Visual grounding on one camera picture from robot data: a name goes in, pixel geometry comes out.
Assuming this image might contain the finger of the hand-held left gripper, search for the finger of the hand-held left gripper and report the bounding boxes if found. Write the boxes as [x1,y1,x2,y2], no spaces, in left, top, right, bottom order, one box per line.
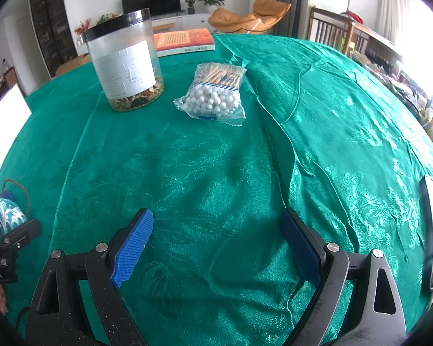
[0,218,42,258]

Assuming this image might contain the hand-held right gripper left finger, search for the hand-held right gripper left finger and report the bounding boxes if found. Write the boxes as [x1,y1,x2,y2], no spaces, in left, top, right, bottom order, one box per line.
[25,207,154,346]

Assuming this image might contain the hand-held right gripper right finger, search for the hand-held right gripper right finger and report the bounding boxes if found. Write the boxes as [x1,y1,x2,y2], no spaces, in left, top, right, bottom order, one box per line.
[279,208,408,346]

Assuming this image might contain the teal pouch with cord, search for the teal pouch with cord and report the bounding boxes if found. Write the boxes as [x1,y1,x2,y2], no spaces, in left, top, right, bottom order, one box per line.
[0,178,32,239]

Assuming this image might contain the bag of cotton swabs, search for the bag of cotton swabs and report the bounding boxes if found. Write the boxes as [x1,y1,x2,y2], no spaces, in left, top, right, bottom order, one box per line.
[173,62,247,127]

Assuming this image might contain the white board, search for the white board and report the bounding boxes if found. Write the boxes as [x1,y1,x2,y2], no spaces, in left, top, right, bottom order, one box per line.
[0,83,33,123]

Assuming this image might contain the green patterned tablecloth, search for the green patterned tablecloth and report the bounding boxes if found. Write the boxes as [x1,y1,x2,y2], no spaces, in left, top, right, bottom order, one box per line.
[0,32,433,346]

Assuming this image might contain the wooden side shelf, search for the wooden side shelf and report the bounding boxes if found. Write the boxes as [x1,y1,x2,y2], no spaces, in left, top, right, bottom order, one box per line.
[0,65,17,98]

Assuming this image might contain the clear jar with black lid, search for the clear jar with black lid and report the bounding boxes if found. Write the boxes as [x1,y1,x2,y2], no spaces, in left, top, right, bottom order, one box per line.
[81,8,165,113]

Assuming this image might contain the cluttered pile by window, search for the cluttered pile by window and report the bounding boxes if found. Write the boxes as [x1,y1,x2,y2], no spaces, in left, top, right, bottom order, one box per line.
[350,50,433,141]

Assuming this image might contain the dark display cabinet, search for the dark display cabinet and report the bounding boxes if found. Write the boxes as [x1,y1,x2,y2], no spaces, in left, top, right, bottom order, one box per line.
[28,0,78,78]

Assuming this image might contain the red flower bunch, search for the red flower bunch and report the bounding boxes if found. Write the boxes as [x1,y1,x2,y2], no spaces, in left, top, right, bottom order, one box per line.
[75,18,92,36]

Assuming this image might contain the orange book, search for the orange book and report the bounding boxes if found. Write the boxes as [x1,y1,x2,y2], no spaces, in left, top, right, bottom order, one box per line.
[152,28,216,57]

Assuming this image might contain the wooden slatted chair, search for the wooden slatted chair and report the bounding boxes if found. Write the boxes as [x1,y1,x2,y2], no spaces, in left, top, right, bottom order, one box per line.
[309,6,356,53]

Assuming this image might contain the white television cabinet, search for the white television cabinet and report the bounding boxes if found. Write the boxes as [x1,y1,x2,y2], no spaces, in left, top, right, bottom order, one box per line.
[76,12,213,54]

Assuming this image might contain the orange lounge chair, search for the orange lounge chair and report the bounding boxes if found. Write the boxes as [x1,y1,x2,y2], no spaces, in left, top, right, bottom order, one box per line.
[208,0,292,35]

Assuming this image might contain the black television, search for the black television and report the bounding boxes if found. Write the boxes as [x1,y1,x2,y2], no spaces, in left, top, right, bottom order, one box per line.
[121,0,181,17]

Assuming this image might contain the sheer white curtain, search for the sheer white curtain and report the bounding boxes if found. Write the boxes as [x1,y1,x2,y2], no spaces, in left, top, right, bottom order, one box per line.
[377,0,426,44]

